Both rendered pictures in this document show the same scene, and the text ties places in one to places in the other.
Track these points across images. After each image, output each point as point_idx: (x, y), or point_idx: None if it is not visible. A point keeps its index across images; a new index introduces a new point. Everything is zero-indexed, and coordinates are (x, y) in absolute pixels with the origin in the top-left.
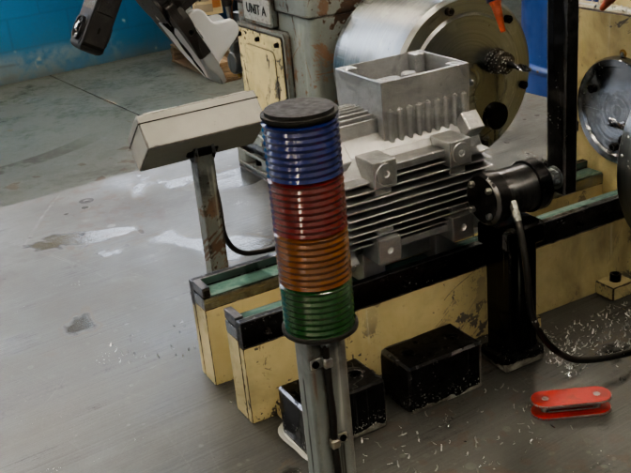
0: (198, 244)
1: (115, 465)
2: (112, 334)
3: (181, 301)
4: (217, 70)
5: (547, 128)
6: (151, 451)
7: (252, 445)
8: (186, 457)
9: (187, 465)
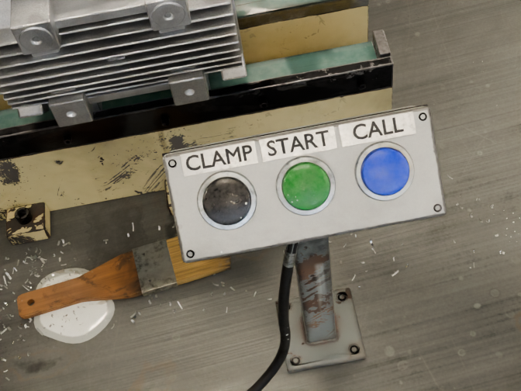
0: None
1: (504, 32)
2: (500, 284)
3: (384, 338)
4: None
5: None
6: (467, 39)
7: (369, 20)
8: (434, 23)
9: (435, 14)
